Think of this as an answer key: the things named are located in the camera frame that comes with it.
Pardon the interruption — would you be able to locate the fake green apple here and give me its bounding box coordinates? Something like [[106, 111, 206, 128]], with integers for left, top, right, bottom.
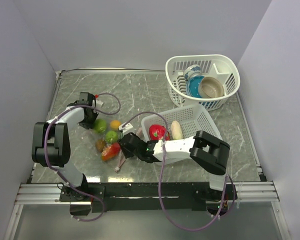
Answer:
[[93, 118, 107, 134], [105, 130, 119, 144]]

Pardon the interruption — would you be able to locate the clear zip top bag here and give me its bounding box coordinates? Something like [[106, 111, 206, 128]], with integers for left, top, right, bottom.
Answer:
[[92, 118, 126, 173]]

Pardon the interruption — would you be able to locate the fake carrot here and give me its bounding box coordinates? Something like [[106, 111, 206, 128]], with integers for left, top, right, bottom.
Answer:
[[101, 142, 121, 162]]

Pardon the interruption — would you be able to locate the fake orange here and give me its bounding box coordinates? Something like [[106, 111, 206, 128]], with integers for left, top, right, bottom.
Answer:
[[109, 120, 122, 131]]

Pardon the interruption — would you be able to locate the fake red dragon fruit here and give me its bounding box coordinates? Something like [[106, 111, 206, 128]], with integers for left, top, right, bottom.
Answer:
[[148, 124, 170, 141]]

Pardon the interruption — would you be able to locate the fake brown kiwi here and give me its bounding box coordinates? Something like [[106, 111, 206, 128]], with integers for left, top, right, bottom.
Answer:
[[95, 139, 107, 153]]

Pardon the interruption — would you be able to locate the fake white radish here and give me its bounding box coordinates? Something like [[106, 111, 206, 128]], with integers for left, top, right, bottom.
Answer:
[[170, 120, 183, 140]]

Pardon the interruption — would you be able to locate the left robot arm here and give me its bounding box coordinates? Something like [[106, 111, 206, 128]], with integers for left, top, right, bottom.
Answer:
[[31, 92, 98, 201]]

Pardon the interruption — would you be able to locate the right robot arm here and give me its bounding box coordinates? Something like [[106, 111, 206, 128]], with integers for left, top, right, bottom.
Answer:
[[118, 130, 230, 199]]

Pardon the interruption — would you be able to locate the rectangular white perforated basket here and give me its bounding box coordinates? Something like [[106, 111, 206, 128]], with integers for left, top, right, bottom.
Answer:
[[141, 103, 223, 165]]

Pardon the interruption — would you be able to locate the teal plate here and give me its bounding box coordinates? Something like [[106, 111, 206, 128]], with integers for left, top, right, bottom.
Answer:
[[186, 75, 204, 98]]

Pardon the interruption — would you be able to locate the beige bowl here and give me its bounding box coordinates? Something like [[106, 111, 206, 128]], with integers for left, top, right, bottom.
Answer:
[[198, 76, 225, 99]]

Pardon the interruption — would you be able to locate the blue white patterned bowl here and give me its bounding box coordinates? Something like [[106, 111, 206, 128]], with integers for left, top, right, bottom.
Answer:
[[183, 64, 202, 81]]

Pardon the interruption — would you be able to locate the round white dish basket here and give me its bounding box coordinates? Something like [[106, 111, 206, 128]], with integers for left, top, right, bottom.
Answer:
[[165, 54, 241, 111]]

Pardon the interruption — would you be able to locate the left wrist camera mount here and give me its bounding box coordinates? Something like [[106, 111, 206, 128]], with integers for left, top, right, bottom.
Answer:
[[92, 94, 104, 109]]

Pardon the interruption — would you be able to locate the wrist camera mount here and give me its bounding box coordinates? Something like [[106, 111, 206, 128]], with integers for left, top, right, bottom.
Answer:
[[118, 122, 135, 133], [92, 94, 104, 109]]

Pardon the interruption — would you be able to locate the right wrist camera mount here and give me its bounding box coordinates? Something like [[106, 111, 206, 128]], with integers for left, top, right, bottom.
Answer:
[[118, 122, 135, 133]]

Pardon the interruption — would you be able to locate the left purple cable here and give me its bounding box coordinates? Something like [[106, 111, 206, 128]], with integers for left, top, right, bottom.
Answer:
[[42, 92, 122, 223]]

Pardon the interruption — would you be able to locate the purple cable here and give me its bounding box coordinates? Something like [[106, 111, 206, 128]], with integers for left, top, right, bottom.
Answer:
[[122, 111, 236, 231], [42, 92, 122, 223]]

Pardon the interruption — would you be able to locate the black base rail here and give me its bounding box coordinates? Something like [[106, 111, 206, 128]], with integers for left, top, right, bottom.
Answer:
[[59, 182, 238, 216]]

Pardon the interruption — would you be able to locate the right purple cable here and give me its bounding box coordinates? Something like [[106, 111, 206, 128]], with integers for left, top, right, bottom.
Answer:
[[122, 111, 236, 231]]

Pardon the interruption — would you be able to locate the aluminium frame rail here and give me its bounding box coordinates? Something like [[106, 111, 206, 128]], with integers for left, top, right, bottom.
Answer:
[[14, 181, 279, 205]]

